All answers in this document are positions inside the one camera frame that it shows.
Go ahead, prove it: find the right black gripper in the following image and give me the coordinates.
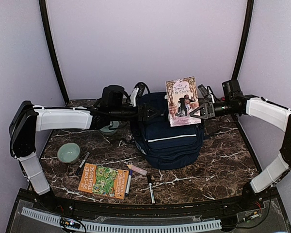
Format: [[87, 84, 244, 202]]
[[190, 100, 238, 120]]

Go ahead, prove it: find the right black frame post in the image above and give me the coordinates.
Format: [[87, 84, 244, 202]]
[[227, 0, 254, 90]]

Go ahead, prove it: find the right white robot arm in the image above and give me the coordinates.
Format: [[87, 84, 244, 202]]
[[190, 80, 291, 211]]

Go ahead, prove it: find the far celadon green bowl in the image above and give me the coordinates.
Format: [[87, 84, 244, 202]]
[[99, 121, 126, 135]]

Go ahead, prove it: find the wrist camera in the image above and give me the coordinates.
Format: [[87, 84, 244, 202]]
[[129, 82, 150, 107], [197, 84, 215, 103]]

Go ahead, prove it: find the white slotted cable duct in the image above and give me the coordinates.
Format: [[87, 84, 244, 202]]
[[20, 207, 222, 233]]

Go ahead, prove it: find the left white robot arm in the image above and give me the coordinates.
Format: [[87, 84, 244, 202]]
[[9, 83, 160, 212]]

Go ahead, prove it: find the blue marker pen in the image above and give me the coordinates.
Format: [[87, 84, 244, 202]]
[[125, 169, 132, 197]]

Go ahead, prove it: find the left black frame post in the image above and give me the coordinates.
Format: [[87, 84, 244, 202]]
[[39, 0, 70, 104]]

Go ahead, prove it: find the celadon green bowl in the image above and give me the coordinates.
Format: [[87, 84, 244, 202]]
[[57, 143, 81, 164], [99, 121, 126, 135]]

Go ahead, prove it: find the black frame post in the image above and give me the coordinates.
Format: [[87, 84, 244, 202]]
[[39, 0, 70, 104], [227, 0, 254, 90]]

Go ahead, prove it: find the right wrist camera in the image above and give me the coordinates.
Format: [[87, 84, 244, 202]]
[[197, 84, 215, 103]]

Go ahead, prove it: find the near celadon green bowl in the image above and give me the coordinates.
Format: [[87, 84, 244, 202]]
[[57, 143, 81, 164]]

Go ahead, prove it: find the black white marker front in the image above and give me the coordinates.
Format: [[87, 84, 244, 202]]
[[147, 175, 156, 204]]

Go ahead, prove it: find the black front rail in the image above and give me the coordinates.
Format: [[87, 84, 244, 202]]
[[16, 188, 279, 220]]

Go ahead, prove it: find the orange treehouse book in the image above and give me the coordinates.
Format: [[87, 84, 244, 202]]
[[78, 163, 129, 200]]

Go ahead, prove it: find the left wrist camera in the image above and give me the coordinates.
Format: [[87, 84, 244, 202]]
[[129, 82, 150, 107]]

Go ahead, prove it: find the pink Shrew paperback book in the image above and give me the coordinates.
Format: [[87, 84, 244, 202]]
[[165, 77, 201, 127]]

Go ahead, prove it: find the black marker left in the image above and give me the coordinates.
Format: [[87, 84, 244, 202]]
[[75, 152, 90, 175]]

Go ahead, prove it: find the navy blue student backpack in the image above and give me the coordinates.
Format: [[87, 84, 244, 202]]
[[130, 92, 204, 170]]

